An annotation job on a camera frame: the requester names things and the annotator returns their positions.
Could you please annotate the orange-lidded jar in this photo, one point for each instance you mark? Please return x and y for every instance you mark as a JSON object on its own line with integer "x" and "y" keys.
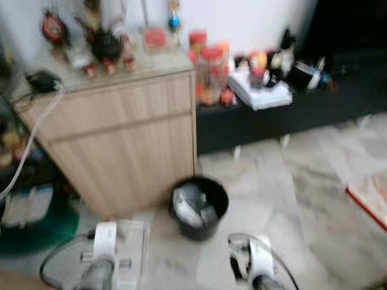
{"x": 197, "y": 42}

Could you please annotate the black round rubbish bin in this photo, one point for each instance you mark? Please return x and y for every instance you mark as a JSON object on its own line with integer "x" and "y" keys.
{"x": 213, "y": 226}

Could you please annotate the black television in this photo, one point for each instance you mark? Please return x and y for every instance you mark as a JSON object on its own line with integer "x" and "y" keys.
{"x": 347, "y": 24}

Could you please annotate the black and white bottle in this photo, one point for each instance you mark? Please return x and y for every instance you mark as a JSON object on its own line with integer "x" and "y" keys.
{"x": 283, "y": 54}

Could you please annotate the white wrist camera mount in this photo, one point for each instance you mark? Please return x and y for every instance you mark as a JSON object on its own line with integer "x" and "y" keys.
{"x": 105, "y": 240}
{"x": 261, "y": 258}

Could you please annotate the green round basin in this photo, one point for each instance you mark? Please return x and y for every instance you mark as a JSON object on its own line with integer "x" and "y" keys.
{"x": 42, "y": 232}

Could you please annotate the black round pot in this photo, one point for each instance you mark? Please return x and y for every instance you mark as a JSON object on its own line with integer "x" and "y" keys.
{"x": 106, "y": 43}

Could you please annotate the white crumpled trash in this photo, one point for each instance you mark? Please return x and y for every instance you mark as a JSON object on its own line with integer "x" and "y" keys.
{"x": 192, "y": 202}

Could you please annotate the small red bottle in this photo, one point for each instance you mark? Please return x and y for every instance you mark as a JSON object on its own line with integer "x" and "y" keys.
{"x": 129, "y": 63}
{"x": 89, "y": 69}
{"x": 109, "y": 66}

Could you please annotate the clear container with red lid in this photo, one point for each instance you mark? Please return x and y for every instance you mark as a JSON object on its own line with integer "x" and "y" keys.
{"x": 155, "y": 39}

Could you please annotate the blue figurine on stick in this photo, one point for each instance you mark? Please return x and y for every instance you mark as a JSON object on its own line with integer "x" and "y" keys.
{"x": 173, "y": 21}

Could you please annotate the black cylinder with white band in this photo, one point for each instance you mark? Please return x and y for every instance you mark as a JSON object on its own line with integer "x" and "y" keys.
{"x": 305, "y": 75}

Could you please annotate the red edged floor mat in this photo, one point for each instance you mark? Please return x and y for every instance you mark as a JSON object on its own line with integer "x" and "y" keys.
{"x": 372, "y": 196}

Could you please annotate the black low bench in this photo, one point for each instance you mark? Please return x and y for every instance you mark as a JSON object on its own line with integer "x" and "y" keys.
{"x": 314, "y": 112}

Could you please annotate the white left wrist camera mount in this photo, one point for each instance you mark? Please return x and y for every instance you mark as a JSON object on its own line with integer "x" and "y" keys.
{"x": 105, "y": 240}

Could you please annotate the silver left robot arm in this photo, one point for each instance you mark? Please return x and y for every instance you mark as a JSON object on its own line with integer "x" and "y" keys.
{"x": 97, "y": 277}

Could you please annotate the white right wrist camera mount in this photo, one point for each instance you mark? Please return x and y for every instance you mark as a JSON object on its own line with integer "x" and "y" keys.
{"x": 261, "y": 258}

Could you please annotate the red round ornament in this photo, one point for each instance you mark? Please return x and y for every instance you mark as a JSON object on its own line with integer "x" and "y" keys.
{"x": 53, "y": 27}

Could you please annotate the small red-lidded jar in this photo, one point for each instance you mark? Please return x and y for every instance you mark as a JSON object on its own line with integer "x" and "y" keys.
{"x": 257, "y": 77}

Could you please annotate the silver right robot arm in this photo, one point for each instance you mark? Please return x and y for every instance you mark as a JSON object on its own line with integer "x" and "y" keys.
{"x": 269, "y": 284}

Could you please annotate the black power adapter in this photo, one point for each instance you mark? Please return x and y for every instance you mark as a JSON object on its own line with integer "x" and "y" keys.
{"x": 42, "y": 81}

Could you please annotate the white flat box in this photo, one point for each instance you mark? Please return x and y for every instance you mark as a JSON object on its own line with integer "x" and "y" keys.
{"x": 263, "y": 93}

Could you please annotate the light wooden cabinet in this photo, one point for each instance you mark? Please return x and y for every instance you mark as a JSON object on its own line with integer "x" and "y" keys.
{"x": 127, "y": 139}

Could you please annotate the large clear red-lidded jar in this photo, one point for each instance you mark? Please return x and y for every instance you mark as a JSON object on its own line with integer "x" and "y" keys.
{"x": 211, "y": 75}

